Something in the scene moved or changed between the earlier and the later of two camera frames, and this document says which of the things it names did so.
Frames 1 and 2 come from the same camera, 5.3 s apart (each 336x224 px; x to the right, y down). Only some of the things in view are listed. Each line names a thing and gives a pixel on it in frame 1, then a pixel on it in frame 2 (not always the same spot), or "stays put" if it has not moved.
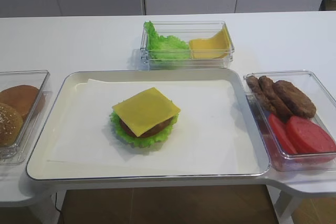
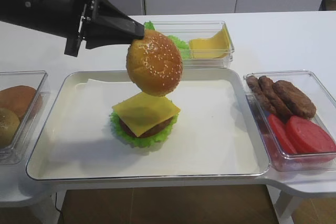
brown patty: (157, 128) stays put
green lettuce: (131, 139) stays put
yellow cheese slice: (146, 110) stays put
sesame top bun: (11, 125) -> (154, 64)
